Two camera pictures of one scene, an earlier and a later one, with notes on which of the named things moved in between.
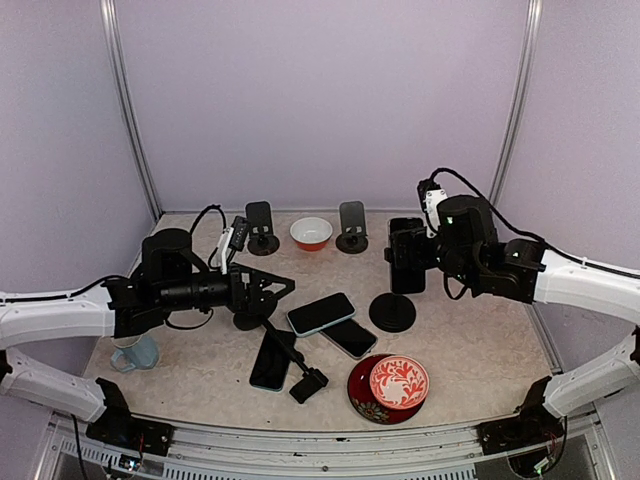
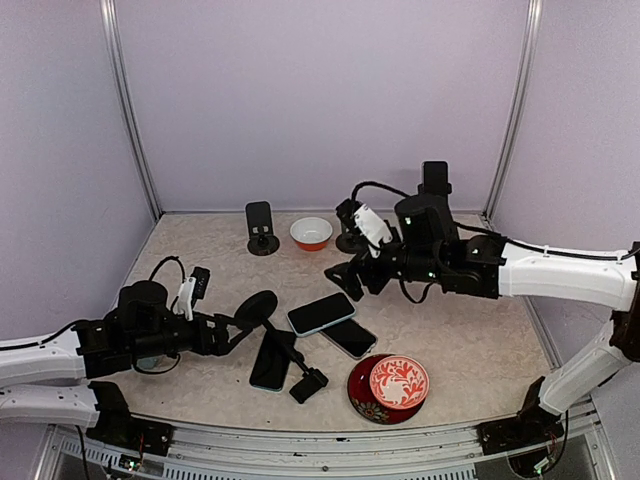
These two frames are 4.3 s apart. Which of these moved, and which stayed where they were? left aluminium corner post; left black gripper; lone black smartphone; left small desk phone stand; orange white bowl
Moved: left black gripper
Stayed: left small desk phone stand; lone black smartphone; left aluminium corner post; orange white bowl
